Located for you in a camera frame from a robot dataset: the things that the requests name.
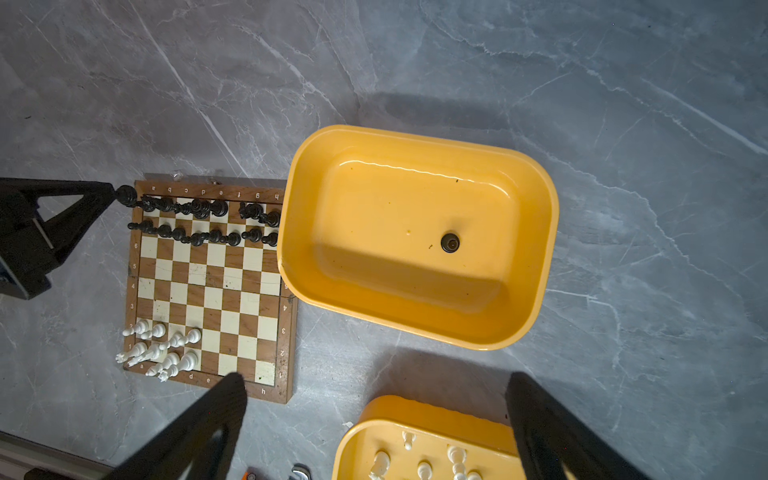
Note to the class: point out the black pawn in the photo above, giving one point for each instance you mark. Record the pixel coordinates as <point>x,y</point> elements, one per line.
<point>450,242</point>

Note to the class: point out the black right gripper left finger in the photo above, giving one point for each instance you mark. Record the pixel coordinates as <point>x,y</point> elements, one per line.
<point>199,444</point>

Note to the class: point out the yellow tray far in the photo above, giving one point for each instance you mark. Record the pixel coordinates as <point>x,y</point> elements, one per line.
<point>364,214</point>

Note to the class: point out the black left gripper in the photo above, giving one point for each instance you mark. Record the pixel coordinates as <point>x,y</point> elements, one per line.
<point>30,244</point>

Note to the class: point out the silver wrench on table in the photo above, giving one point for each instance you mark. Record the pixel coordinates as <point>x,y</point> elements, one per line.
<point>300,472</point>

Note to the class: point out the yellow tray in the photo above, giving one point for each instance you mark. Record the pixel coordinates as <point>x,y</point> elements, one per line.
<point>364,214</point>
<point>397,438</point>

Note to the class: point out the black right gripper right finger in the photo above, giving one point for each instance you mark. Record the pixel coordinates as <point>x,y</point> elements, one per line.
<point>552,442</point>

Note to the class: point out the yellow tray near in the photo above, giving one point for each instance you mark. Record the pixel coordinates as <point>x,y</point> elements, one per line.
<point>397,438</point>

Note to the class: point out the black chess piece corner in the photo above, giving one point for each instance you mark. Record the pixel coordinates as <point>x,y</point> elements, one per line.
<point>127,196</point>

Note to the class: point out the wooden chess board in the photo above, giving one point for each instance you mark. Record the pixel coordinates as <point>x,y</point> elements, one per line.
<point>204,294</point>

